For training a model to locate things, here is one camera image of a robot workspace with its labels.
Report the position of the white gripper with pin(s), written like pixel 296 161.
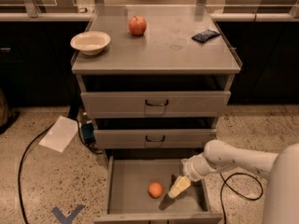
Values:
pixel 191 171

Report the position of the orange fruit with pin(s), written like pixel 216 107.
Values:
pixel 155 190

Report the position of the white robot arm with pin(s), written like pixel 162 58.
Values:
pixel 281 170

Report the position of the bottom grey drawer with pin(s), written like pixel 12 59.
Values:
pixel 128 201

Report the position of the grey drawer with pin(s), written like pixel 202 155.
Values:
pixel 128 201
pixel 164 138
pixel 155 104

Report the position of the middle grey drawer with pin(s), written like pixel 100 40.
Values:
pixel 164 138

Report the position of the grey drawer cabinet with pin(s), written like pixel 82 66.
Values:
pixel 164 58

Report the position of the top grey drawer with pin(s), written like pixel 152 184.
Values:
pixel 155 104

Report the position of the blue power box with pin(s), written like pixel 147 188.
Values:
pixel 87 132

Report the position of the white paper sheet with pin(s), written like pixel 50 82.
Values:
pixel 60 134

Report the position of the red apple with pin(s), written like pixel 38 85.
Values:
pixel 137 25

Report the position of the white bowl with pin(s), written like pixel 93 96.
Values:
pixel 91 42

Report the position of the brown bag at left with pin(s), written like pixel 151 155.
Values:
pixel 7 116

